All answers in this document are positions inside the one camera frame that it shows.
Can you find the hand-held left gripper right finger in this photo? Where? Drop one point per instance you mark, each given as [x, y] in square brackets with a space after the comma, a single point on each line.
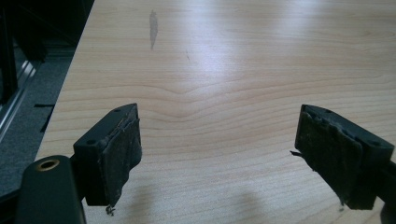
[336, 158]

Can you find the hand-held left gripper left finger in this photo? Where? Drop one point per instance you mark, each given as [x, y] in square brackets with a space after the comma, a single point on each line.
[106, 161]

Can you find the silver metal rail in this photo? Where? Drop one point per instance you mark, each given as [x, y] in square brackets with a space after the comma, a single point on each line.
[15, 96]

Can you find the dark furniture frame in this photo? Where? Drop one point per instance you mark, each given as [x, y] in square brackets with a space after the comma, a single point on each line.
[28, 28]

